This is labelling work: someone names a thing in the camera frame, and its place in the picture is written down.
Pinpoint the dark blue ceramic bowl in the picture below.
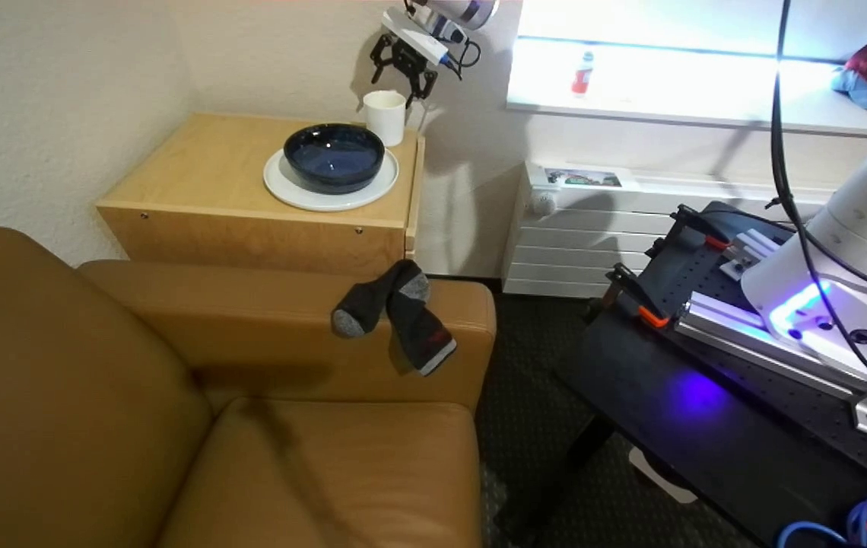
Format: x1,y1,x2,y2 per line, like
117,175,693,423
281,121,387,196

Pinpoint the white wall heater unit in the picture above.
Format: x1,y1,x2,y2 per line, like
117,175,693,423
498,155,839,303

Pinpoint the black clamp orange handle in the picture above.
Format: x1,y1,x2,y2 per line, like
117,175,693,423
601,261,675,336

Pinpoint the black clamp red handle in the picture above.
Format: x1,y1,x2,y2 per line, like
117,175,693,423
668,200,738,258

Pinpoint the light wooden nightstand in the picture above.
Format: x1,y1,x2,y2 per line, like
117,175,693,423
93,109,425,280

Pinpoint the aluminium mounting rail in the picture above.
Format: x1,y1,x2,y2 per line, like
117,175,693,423
672,287,867,445

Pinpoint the white round plate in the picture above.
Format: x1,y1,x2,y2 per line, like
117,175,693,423
263,142,400,212

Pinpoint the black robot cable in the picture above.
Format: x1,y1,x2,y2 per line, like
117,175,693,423
764,0,867,402

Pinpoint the brown leather armchair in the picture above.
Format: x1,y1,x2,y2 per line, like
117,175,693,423
0,221,501,548

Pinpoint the blue cable coil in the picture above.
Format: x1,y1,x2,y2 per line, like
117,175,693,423
777,484,867,548

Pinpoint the white paper sheet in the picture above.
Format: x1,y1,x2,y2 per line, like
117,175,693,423
622,445,701,510

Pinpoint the grey sock orange stripe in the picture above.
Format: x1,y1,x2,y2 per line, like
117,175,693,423
382,268,460,379

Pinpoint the black robot table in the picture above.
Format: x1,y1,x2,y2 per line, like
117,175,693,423
552,197,867,548

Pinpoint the white windowsill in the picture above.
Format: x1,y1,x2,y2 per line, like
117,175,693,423
506,39,867,137

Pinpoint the small bottle red label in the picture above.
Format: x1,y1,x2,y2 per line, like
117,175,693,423
568,46,595,97

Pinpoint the white ceramic mug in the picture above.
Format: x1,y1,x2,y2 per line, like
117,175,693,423
361,88,409,149

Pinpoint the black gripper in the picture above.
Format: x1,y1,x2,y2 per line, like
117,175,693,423
367,33,444,109

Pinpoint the dark grey sock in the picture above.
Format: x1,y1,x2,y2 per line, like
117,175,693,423
332,256,425,342

